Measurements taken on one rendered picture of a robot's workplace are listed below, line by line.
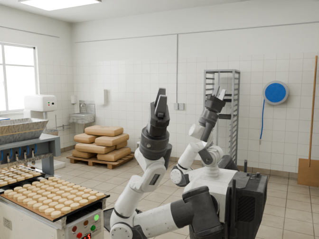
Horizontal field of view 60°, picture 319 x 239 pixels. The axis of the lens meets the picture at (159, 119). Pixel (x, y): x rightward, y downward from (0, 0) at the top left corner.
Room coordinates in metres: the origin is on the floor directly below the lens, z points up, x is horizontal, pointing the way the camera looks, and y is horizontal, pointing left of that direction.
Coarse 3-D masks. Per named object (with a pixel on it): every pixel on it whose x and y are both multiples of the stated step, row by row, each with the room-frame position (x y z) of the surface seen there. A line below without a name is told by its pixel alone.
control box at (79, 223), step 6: (96, 210) 1.60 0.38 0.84; (84, 216) 1.52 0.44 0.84; (90, 216) 1.52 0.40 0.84; (72, 222) 1.45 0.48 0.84; (78, 222) 1.46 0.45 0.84; (90, 222) 1.52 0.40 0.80; (96, 222) 1.56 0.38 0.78; (66, 228) 1.40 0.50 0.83; (72, 228) 1.42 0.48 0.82; (78, 228) 1.45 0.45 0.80; (84, 228) 1.49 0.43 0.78; (90, 228) 1.52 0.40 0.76; (96, 228) 1.56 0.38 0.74; (66, 234) 1.41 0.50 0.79; (72, 234) 1.42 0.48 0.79; (84, 234) 1.49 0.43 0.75; (90, 234) 1.52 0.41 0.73; (96, 234) 1.56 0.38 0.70
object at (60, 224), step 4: (0, 196) 1.74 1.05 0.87; (4, 200) 1.71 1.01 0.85; (8, 200) 1.68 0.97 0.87; (12, 204) 1.65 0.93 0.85; (16, 204) 1.63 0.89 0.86; (20, 208) 1.60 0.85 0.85; (24, 208) 1.57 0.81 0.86; (28, 212) 1.55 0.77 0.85; (32, 212) 1.52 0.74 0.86; (36, 216) 1.50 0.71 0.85; (40, 216) 1.48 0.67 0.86; (44, 220) 1.46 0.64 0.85; (60, 220) 1.37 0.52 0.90; (64, 220) 1.37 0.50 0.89; (52, 224) 1.41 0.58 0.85; (56, 224) 1.39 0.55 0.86; (60, 224) 1.37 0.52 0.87; (64, 224) 1.38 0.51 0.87; (60, 228) 1.37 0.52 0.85; (64, 228) 1.38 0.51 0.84
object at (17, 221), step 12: (0, 204) 1.73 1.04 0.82; (0, 216) 1.73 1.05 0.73; (12, 216) 1.64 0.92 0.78; (24, 216) 1.56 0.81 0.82; (72, 216) 1.52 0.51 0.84; (0, 228) 1.74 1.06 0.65; (12, 228) 1.64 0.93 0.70; (24, 228) 1.56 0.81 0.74; (36, 228) 1.49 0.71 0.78; (48, 228) 1.42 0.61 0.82
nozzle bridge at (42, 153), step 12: (12, 144) 1.91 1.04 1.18; (24, 144) 1.96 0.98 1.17; (36, 144) 2.12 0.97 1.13; (48, 144) 2.21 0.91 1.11; (0, 156) 1.90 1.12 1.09; (12, 156) 1.97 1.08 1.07; (36, 156) 2.07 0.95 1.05; (48, 156) 2.15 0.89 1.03; (0, 168) 1.85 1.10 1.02; (48, 168) 2.24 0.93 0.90
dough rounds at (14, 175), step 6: (6, 168) 2.17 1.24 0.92; (12, 168) 2.17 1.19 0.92; (24, 168) 2.17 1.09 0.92; (0, 174) 2.03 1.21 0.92; (6, 174) 2.03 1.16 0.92; (12, 174) 2.03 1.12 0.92; (18, 174) 2.04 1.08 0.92; (24, 174) 2.03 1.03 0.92; (30, 174) 2.06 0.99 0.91; (36, 174) 2.03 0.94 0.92; (0, 180) 1.89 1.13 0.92; (6, 180) 1.91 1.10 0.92; (12, 180) 1.89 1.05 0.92; (18, 180) 1.92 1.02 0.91; (0, 186) 1.83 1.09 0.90
